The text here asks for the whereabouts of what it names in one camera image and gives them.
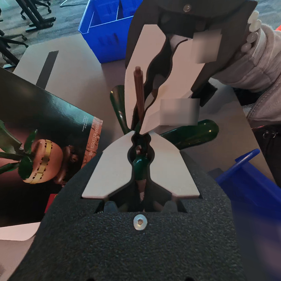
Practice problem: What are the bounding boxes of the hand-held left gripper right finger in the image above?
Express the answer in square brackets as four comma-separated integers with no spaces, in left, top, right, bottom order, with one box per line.
[146,130,201,198]

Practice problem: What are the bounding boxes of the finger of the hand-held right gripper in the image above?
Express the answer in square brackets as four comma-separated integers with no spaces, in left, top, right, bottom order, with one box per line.
[125,24,170,132]
[140,36,205,135]

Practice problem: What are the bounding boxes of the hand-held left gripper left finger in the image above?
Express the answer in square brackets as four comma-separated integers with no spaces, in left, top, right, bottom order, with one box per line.
[82,130,137,200]

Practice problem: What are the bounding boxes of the green brick plant model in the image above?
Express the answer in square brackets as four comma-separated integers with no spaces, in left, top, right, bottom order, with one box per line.
[109,85,220,202]

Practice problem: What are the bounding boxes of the brown toy rod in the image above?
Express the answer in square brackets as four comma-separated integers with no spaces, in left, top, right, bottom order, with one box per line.
[133,66,145,130]

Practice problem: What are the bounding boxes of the blue bin with black divider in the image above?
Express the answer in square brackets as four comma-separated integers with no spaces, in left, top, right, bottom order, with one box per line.
[215,149,281,281]

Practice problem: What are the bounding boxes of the person's right forearm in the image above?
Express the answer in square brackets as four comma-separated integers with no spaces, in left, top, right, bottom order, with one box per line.
[212,23,281,92]

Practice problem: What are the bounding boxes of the grey desk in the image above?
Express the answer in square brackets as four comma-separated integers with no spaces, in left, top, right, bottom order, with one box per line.
[0,33,276,281]

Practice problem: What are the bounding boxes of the wood-edged desk with black legs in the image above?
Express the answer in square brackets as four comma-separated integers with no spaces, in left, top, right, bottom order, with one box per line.
[15,0,56,32]

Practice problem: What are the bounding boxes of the blue bin with two dividers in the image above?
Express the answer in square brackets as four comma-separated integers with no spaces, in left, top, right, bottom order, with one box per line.
[79,0,143,64]

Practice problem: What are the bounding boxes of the dark orchid toy box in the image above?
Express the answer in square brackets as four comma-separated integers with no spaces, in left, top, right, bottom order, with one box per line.
[0,67,103,227]

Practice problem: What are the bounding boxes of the person's grey hoodie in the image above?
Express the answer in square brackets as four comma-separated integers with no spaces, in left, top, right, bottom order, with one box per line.
[241,88,281,129]

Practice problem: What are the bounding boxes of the person's dark trousers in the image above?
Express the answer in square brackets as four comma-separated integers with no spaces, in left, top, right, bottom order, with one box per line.
[252,126,281,184]

